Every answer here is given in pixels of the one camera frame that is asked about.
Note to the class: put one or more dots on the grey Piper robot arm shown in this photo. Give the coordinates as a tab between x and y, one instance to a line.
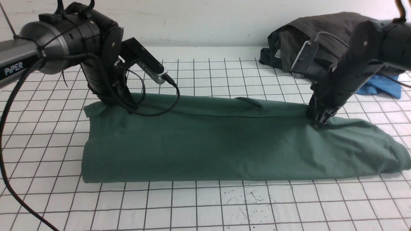
76	35

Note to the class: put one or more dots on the second grey Piper arm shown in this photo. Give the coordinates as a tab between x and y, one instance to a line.
373	44

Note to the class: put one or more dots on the green long-sleeved shirt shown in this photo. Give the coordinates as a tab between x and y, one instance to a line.
233	139

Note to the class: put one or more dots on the dark grey crumpled garment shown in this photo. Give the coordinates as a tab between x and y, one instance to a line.
285	43

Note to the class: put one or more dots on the white grid-pattern table cloth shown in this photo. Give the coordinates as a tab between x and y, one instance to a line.
46	130

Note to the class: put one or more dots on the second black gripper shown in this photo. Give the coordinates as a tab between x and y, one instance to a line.
331	93

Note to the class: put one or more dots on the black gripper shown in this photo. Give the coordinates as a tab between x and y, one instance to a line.
109	84

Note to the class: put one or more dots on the blue crumpled garment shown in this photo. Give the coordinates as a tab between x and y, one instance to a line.
381	84

